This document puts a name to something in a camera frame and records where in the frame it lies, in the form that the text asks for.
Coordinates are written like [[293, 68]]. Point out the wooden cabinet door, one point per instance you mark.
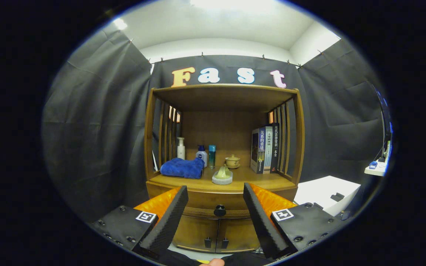
[[239, 234], [194, 232]]

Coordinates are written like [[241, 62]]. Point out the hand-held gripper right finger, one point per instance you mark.
[[263, 225]]

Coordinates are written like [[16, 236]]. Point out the white box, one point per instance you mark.
[[320, 190]]

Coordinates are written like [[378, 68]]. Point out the book with black spine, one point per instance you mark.
[[275, 144]]

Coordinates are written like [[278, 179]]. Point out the thick book with blue spine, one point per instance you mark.
[[256, 151]]

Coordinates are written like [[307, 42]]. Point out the wooden countertop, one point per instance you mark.
[[257, 181]]

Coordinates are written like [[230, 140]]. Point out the book with pale spine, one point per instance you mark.
[[268, 147]]

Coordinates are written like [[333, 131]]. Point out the white bottle with blue cap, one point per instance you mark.
[[201, 157]]

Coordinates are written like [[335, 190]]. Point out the person's black clothing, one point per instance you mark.
[[246, 258]]

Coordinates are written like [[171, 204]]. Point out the beige lidded teacup with saucer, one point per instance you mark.
[[232, 162]]

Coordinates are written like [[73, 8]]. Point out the black monitor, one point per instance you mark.
[[385, 114]]

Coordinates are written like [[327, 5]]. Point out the wooden cabinet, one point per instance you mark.
[[224, 98]]

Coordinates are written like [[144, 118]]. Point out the small blue object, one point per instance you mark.
[[372, 164]]

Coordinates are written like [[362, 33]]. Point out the white pump bottle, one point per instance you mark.
[[181, 149]]

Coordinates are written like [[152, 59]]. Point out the blue towel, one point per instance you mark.
[[181, 168]]

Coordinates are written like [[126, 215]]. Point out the white side desk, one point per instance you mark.
[[375, 170]]

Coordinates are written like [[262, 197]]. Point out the wooden drawer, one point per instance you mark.
[[205, 201]]

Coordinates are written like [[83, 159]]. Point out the teal spray bottle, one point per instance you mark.
[[212, 157]]

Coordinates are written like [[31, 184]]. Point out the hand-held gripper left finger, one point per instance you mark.
[[168, 221]]

